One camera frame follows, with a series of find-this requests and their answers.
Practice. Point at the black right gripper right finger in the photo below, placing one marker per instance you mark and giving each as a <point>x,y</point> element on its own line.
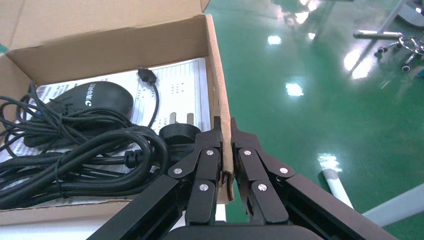
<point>255,172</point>

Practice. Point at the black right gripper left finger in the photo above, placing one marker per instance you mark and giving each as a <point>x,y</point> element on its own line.
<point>205,172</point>

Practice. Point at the brown cardboard storage box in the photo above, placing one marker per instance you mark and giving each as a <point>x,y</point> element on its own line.
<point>106,49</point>

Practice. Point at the white printed paper manual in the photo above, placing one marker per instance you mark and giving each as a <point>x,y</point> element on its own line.
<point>185,86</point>

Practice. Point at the black computer mouse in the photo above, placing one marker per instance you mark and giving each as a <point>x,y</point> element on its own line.
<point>96,99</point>

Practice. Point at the chrome chair wheel base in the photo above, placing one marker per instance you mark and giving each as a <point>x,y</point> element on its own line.
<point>410,44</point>

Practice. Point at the white work table frame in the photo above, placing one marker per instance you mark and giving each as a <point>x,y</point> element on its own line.
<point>338,188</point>

